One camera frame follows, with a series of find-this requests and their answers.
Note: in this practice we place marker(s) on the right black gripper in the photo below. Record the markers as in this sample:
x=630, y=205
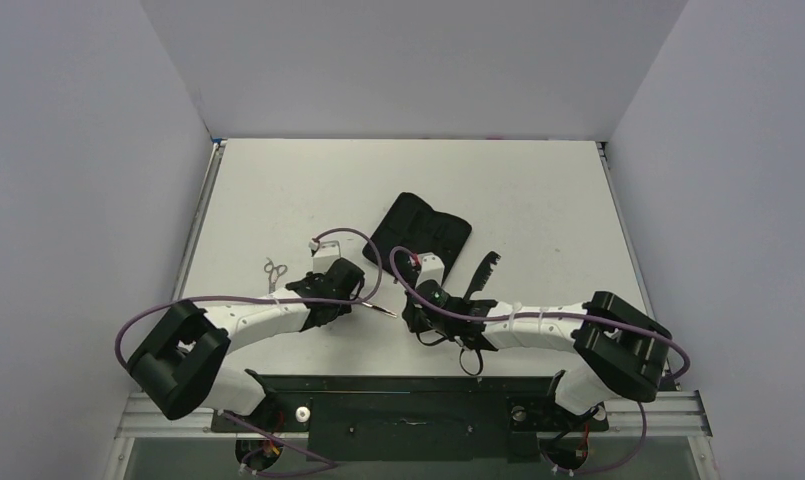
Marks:
x=423, y=312

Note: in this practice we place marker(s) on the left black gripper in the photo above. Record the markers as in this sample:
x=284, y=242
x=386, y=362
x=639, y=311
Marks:
x=312, y=278

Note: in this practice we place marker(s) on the silver thinning scissors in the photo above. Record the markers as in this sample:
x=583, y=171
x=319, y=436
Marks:
x=274, y=273

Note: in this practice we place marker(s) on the black zippered tool case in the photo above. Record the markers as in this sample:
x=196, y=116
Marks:
x=413, y=224

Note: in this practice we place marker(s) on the black handled comb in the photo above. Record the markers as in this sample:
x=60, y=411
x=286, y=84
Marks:
x=482, y=274

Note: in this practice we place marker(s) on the silver scissors red tip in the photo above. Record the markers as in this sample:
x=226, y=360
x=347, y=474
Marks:
x=379, y=309

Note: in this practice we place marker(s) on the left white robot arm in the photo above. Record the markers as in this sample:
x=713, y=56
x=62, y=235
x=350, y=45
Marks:
x=180, y=364

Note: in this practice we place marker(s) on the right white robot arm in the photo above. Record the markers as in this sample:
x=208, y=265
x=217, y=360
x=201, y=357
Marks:
x=623, y=350

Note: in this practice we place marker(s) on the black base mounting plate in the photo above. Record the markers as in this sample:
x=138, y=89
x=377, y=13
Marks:
x=375, y=418

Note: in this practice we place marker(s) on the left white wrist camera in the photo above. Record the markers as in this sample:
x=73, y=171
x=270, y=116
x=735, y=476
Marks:
x=324, y=254

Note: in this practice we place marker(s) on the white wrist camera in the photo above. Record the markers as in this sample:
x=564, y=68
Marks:
x=324, y=254
x=428, y=267

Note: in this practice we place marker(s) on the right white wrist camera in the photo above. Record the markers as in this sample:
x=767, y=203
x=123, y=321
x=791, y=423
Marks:
x=428, y=267

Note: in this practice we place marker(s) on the aluminium frame rail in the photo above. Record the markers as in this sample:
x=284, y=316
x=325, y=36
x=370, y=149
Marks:
x=198, y=217

